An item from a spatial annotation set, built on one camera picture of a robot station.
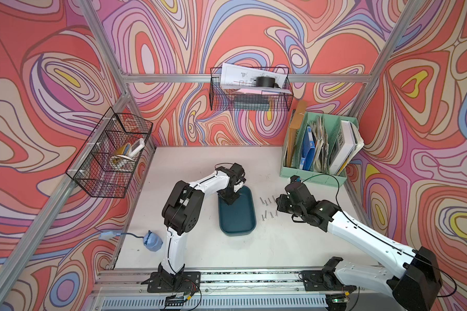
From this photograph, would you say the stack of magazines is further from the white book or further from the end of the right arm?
the end of the right arm

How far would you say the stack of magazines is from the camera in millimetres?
925

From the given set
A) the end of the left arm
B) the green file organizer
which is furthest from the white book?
the end of the left arm

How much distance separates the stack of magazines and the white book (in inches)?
1.2

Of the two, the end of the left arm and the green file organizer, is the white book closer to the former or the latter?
the green file organizer

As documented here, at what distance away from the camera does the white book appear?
88 centimetres

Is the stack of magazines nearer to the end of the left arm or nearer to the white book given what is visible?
the white book

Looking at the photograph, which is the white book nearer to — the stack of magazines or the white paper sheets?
the stack of magazines
